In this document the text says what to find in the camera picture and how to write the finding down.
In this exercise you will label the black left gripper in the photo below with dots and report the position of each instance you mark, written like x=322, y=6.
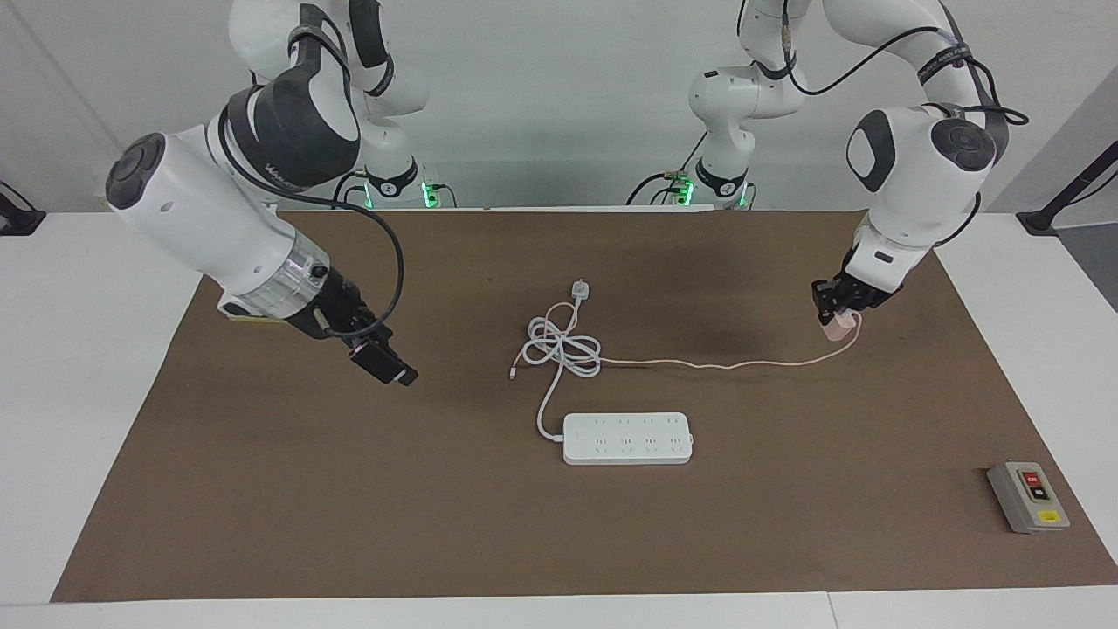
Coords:
x=865, y=295

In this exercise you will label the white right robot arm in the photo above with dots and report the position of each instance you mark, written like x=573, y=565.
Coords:
x=218, y=218

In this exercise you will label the white power strip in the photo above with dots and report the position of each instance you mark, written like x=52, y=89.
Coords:
x=627, y=438

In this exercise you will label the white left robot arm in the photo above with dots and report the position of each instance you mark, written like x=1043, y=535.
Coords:
x=917, y=175

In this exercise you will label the grey on-off switch box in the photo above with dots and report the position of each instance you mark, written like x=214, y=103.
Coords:
x=1026, y=500

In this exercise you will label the black stand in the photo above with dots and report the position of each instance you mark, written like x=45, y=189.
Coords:
x=1074, y=183
x=17, y=214

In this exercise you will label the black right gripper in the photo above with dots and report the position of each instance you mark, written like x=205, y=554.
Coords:
x=341, y=310

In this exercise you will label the brown table mat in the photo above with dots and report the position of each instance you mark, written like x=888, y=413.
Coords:
x=559, y=524

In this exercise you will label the pink charger plug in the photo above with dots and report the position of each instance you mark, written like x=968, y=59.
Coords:
x=840, y=328

